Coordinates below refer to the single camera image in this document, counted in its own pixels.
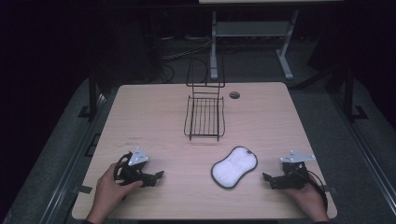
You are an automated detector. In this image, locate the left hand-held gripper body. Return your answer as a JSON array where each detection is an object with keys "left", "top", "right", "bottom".
[{"left": 115, "top": 147, "right": 151, "bottom": 188}]

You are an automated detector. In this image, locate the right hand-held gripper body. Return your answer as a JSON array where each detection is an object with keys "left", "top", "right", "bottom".
[{"left": 273, "top": 150, "right": 317, "bottom": 190}]

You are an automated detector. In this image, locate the white sponge pad black edge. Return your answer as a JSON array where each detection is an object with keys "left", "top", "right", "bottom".
[{"left": 210, "top": 146, "right": 259, "bottom": 190}]

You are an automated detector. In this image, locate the black wire rack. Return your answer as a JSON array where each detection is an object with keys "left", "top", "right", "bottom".
[{"left": 183, "top": 50, "right": 226, "bottom": 142}]

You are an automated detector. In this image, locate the person's right hand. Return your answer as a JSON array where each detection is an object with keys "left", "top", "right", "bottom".
[{"left": 282, "top": 174, "right": 330, "bottom": 222}]

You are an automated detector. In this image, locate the person's left hand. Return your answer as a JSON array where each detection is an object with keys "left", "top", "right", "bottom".
[{"left": 88, "top": 162, "right": 144, "bottom": 222}]

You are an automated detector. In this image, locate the grey metal stand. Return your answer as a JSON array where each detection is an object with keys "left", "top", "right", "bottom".
[{"left": 209, "top": 9, "right": 301, "bottom": 81}]

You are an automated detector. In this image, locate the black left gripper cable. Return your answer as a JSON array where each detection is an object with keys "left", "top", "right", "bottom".
[{"left": 113, "top": 151, "right": 134, "bottom": 185}]

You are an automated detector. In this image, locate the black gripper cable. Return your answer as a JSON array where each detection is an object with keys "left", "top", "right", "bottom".
[
  {"left": 298, "top": 169, "right": 329, "bottom": 213},
  {"left": 113, "top": 151, "right": 134, "bottom": 185}
]

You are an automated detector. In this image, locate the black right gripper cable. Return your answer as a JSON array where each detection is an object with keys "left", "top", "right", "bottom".
[{"left": 298, "top": 169, "right": 329, "bottom": 213}]

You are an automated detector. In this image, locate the aluminium floor rail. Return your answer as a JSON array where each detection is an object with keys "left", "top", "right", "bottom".
[
  {"left": 38, "top": 92, "right": 117, "bottom": 224},
  {"left": 329, "top": 92, "right": 396, "bottom": 217}
]

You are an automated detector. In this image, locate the bundle of floor cables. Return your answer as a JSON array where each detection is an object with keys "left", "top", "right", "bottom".
[{"left": 159, "top": 37, "right": 213, "bottom": 84}]

